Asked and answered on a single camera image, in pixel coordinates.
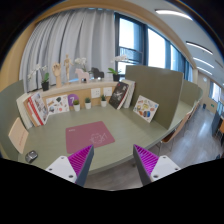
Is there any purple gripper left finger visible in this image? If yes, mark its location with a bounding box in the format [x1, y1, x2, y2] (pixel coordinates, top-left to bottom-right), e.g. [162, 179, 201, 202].
[46, 145, 94, 187]

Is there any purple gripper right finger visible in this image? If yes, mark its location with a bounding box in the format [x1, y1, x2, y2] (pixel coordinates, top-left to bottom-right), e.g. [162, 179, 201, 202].
[133, 144, 180, 185]

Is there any pink mouse pad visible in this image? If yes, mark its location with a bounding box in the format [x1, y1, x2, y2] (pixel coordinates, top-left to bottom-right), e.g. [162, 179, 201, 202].
[66, 121, 115, 154]

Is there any wooden chair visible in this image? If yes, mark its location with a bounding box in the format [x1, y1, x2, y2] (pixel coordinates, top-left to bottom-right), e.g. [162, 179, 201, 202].
[156, 102, 199, 155]

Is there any colourful picture book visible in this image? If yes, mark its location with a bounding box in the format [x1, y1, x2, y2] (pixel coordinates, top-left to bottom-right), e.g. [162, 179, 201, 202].
[133, 96, 159, 123]

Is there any small potted plant left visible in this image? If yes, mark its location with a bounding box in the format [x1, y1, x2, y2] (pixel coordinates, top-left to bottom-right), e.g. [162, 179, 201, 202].
[73, 100, 80, 112]

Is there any small potted plant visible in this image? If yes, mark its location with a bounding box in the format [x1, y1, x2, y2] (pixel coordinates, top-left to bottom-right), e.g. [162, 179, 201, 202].
[73, 100, 80, 112]
[85, 97, 92, 109]
[101, 95, 107, 107]

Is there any small potted plant middle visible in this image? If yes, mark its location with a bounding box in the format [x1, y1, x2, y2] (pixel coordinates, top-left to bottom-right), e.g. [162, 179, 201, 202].
[85, 97, 92, 109]

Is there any light wooden board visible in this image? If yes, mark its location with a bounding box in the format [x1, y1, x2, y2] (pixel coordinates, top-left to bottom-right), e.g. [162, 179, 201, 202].
[8, 117, 28, 154]

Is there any illustrated picture card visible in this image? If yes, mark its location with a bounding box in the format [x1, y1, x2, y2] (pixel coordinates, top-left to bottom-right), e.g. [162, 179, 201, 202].
[46, 95, 69, 115]

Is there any purple number seven card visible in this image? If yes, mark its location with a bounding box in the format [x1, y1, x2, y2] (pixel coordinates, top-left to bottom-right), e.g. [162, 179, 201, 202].
[68, 94, 79, 106]

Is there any small potted plant right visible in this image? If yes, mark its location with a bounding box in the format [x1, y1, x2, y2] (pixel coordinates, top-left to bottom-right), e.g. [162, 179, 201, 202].
[101, 95, 107, 107]

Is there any white red book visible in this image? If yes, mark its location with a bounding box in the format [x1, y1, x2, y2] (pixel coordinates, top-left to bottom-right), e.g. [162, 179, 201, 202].
[28, 92, 49, 125]

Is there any wooden shelf with sockets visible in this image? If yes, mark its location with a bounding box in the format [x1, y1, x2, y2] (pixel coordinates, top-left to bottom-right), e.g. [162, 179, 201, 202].
[24, 79, 120, 111]

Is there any grey-green desk divider panel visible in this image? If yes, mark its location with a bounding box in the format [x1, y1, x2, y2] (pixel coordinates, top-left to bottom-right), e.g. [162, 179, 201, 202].
[125, 65, 184, 129]

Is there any black book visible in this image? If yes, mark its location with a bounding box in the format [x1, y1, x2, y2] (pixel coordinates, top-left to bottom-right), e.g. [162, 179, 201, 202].
[109, 82, 129, 109]

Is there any pink wooden horse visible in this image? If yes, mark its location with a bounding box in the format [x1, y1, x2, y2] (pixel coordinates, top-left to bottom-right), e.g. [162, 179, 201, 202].
[75, 69, 90, 83]

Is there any dark animal figure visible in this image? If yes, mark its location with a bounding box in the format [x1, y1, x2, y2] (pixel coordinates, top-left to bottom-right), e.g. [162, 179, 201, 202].
[91, 67, 104, 79]

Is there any white orchid black pot left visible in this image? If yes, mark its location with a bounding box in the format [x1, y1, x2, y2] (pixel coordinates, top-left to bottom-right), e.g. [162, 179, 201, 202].
[27, 64, 49, 91]

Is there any white orchid black pot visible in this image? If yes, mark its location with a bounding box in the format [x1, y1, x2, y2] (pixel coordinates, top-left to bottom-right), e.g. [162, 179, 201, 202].
[27, 64, 49, 91]
[107, 54, 128, 82]

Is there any white orchid black pot right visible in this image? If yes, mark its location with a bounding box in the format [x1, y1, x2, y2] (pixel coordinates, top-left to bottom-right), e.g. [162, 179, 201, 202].
[107, 54, 128, 82]

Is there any wooden hand model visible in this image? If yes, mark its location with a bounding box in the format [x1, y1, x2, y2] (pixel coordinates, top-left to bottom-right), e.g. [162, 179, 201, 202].
[52, 63, 62, 88]

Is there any wooden mannequin figure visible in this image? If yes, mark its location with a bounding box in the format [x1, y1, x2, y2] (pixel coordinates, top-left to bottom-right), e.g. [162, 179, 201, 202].
[64, 54, 74, 83]

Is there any grey curtain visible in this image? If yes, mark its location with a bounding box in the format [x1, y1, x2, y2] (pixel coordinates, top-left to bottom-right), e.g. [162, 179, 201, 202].
[19, 8, 115, 92]

